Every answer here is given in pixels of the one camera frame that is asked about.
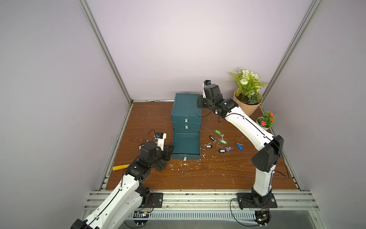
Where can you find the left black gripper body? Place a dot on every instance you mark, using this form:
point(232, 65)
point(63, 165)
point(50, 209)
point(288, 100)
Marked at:
point(158, 155)

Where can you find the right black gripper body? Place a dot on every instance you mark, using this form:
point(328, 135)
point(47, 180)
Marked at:
point(202, 103)

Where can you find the teal three-drawer cabinet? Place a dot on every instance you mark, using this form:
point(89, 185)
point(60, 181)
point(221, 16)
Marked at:
point(186, 116)

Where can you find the keys with green tag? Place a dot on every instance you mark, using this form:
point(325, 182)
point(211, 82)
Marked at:
point(219, 133)

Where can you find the teal bottom drawer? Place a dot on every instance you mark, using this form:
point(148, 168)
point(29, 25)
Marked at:
point(186, 145)

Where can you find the keys with black tag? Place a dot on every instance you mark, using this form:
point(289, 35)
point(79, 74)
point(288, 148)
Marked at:
point(213, 139)

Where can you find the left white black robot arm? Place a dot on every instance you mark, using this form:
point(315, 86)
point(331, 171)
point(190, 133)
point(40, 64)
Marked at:
point(130, 193)

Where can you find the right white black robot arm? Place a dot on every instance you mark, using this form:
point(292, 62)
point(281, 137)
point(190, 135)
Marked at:
point(269, 146)

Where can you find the black green work glove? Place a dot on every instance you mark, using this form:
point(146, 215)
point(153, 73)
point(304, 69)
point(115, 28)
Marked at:
point(160, 165)

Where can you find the large white-flower potted plant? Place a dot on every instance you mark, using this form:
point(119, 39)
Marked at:
point(247, 94)

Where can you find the teal garden hand rake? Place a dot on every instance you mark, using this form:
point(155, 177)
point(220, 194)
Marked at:
point(120, 167)

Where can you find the small pink-flower potted plant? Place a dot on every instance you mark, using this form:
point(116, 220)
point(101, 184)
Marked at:
point(267, 120)

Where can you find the left electronics board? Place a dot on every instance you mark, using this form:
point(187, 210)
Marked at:
point(140, 218)

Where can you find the electronics board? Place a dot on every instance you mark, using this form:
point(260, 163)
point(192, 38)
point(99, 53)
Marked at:
point(262, 217)
point(140, 218)

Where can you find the right electronics board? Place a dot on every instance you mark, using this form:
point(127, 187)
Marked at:
point(262, 217)

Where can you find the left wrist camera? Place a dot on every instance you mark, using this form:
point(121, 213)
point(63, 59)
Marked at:
point(160, 139)

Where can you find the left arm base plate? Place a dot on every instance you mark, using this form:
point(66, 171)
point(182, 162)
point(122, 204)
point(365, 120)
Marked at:
point(153, 200)

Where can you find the aluminium front rail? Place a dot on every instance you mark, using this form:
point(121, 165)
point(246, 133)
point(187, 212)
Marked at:
point(219, 199)

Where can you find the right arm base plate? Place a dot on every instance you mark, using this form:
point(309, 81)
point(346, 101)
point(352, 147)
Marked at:
point(252, 200)

